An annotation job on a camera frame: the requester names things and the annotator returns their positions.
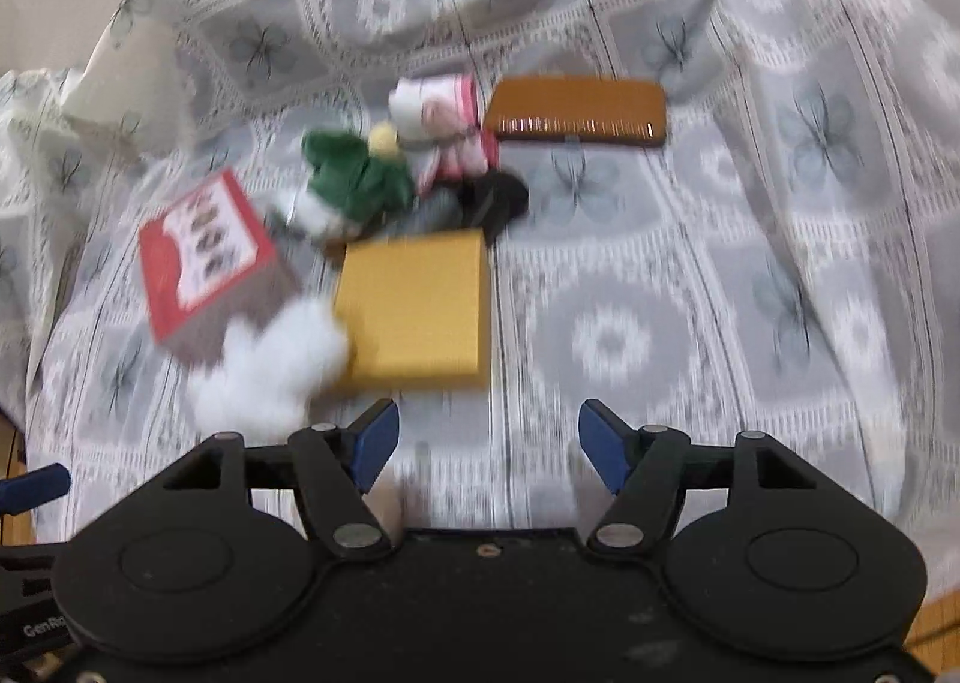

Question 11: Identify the grey round object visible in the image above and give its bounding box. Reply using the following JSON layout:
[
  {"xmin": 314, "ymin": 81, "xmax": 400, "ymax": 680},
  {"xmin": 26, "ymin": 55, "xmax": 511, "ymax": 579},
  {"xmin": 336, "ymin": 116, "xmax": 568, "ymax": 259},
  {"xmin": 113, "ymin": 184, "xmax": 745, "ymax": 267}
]
[{"xmin": 409, "ymin": 194, "xmax": 466, "ymax": 236}]

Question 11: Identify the white fluffy plush toy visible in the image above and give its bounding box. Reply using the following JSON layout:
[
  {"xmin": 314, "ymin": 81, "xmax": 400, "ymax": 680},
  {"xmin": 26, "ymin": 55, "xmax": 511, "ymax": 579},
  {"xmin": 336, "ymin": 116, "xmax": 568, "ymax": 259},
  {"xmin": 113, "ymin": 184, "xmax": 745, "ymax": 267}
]
[{"xmin": 186, "ymin": 299, "xmax": 352, "ymax": 435}]

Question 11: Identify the red and white cardboard box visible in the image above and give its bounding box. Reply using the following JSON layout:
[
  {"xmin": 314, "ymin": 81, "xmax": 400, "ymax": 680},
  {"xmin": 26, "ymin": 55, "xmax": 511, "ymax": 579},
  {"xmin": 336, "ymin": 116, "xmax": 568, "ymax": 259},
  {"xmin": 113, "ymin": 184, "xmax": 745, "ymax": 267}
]
[{"xmin": 139, "ymin": 167, "xmax": 301, "ymax": 362}]

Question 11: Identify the yellow cardboard box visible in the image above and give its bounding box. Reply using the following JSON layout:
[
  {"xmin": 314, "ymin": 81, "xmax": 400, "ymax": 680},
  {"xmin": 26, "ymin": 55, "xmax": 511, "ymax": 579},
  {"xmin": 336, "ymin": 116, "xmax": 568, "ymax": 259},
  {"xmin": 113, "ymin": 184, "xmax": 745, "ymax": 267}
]
[{"xmin": 332, "ymin": 228, "xmax": 492, "ymax": 392}]

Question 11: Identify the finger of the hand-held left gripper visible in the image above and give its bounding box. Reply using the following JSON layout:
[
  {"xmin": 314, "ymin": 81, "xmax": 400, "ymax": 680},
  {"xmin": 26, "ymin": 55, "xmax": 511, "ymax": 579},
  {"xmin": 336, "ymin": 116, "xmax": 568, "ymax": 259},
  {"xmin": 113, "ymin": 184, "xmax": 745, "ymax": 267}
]
[{"xmin": 0, "ymin": 464, "xmax": 73, "ymax": 517}]

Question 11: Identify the grey floral patterned bedspread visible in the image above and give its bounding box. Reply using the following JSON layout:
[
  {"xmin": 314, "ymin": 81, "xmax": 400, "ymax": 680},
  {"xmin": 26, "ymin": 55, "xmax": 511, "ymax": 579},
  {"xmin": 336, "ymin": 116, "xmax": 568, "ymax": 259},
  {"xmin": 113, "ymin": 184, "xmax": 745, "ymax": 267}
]
[{"xmin": 0, "ymin": 0, "xmax": 960, "ymax": 530}]

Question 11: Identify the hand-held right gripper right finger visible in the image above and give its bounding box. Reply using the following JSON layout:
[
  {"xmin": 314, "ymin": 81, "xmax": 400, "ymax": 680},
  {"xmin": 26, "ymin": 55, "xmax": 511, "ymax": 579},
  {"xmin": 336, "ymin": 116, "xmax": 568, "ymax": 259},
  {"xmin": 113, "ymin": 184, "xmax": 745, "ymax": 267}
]
[{"xmin": 577, "ymin": 398, "xmax": 817, "ymax": 556}]

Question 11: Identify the black round object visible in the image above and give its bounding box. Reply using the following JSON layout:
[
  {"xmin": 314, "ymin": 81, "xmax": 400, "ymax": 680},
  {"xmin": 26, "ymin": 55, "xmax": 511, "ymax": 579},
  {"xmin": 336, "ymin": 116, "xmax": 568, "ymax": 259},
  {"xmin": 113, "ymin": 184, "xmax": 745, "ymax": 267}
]
[{"xmin": 459, "ymin": 169, "xmax": 530, "ymax": 243}]

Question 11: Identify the green plush toy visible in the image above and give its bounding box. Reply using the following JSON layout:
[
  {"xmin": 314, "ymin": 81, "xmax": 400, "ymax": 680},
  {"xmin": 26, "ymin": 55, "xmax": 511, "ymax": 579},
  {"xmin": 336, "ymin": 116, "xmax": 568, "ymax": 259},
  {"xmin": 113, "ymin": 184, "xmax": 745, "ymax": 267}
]
[{"xmin": 289, "ymin": 128, "xmax": 417, "ymax": 242}]

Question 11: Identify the pink and white plush toy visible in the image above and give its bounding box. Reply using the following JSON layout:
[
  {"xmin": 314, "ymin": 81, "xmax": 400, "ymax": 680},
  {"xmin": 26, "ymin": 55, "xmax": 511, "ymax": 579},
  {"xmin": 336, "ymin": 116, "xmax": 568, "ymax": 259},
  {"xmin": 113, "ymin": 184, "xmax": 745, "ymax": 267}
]
[{"xmin": 388, "ymin": 73, "xmax": 502, "ymax": 193}]

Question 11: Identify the brown rectangular case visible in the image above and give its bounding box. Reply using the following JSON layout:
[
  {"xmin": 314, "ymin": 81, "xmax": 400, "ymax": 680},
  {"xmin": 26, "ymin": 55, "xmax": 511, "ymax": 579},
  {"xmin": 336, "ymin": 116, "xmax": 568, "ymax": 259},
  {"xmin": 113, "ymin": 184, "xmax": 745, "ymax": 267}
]
[{"xmin": 482, "ymin": 76, "xmax": 668, "ymax": 151}]

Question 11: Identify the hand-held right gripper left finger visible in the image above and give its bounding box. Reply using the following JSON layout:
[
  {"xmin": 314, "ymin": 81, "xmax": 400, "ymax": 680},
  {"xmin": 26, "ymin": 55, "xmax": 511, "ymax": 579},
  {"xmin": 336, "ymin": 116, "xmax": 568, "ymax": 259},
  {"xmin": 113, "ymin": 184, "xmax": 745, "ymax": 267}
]
[{"xmin": 161, "ymin": 398, "xmax": 401, "ymax": 558}]

